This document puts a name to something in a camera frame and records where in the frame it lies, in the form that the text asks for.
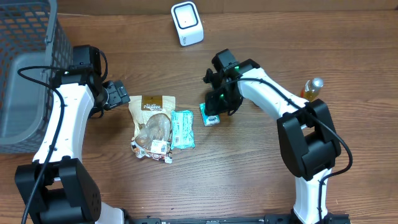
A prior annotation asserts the small teal white box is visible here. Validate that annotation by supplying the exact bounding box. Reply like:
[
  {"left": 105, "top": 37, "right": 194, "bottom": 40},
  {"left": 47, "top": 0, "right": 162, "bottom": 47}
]
[{"left": 199, "top": 103, "right": 220, "bottom": 126}]

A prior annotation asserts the teal tissue pack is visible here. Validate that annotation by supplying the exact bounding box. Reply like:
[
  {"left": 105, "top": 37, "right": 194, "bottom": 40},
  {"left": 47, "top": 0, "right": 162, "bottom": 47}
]
[{"left": 171, "top": 110, "right": 195, "bottom": 149}]

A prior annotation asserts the brown snack packet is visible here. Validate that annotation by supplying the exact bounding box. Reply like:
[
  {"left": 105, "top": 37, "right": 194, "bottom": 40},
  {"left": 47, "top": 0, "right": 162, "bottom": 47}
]
[{"left": 129, "top": 95, "right": 176, "bottom": 164}]

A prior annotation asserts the yellow liquid bottle silver cap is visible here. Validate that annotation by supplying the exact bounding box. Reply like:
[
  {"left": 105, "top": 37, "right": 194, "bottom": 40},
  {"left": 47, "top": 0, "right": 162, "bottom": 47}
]
[{"left": 300, "top": 77, "right": 323, "bottom": 101}]

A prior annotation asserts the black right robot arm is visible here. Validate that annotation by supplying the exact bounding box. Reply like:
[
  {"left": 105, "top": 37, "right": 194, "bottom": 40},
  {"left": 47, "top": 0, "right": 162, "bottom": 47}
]
[{"left": 201, "top": 49, "right": 348, "bottom": 223}]

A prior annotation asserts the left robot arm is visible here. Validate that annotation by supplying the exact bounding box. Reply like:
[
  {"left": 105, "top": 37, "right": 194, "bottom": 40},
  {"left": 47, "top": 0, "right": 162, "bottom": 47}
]
[{"left": 15, "top": 45, "right": 132, "bottom": 224}]

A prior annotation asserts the white barcode scanner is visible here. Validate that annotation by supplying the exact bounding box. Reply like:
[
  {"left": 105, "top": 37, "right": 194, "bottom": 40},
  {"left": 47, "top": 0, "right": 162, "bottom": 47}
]
[{"left": 170, "top": 1, "right": 204, "bottom": 47}]

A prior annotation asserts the grey plastic shopping basket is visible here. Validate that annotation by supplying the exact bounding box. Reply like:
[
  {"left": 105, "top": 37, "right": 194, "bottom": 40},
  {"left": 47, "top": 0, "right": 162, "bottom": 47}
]
[{"left": 1, "top": 0, "right": 72, "bottom": 154}]

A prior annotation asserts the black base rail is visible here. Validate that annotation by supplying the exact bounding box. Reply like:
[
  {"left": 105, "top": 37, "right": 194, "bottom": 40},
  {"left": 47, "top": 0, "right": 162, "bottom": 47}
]
[{"left": 124, "top": 213, "right": 352, "bottom": 224}]

